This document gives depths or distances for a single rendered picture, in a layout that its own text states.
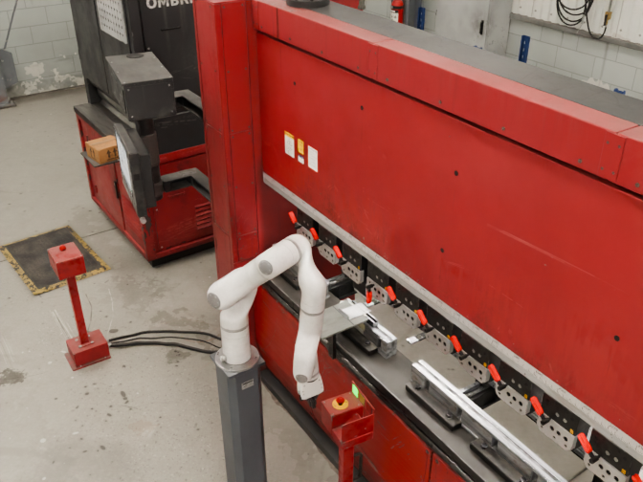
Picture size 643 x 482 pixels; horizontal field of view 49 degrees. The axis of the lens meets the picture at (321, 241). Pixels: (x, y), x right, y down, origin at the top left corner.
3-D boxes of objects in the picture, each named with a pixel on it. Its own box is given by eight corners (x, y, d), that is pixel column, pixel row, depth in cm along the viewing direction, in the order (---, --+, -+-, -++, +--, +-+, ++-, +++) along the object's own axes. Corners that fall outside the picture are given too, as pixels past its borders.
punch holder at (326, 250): (318, 252, 347) (318, 223, 339) (332, 248, 351) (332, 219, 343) (335, 266, 336) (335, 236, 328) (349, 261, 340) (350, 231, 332)
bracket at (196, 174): (159, 186, 419) (158, 176, 415) (196, 177, 430) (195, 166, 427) (187, 213, 390) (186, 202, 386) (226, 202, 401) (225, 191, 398)
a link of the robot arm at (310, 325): (319, 328, 251) (312, 388, 268) (326, 300, 264) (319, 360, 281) (294, 323, 252) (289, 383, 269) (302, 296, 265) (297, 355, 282)
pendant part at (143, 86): (127, 198, 414) (104, 55, 371) (168, 190, 423) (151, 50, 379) (144, 238, 374) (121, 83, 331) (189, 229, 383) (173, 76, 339)
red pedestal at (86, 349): (64, 354, 461) (37, 247, 419) (101, 341, 473) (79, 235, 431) (73, 371, 447) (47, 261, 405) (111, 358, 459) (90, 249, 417)
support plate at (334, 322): (300, 319, 330) (300, 317, 330) (346, 301, 343) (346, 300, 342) (321, 339, 317) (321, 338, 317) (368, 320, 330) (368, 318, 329)
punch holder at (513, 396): (494, 393, 261) (499, 359, 252) (510, 384, 265) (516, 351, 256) (524, 418, 250) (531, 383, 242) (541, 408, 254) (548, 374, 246)
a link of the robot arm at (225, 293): (240, 299, 295) (213, 318, 283) (225, 275, 294) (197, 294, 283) (308, 257, 259) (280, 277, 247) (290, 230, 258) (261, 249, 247)
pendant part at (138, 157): (121, 183, 400) (112, 123, 382) (143, 179, 404) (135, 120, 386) (137, 218, 364) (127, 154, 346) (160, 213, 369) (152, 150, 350)
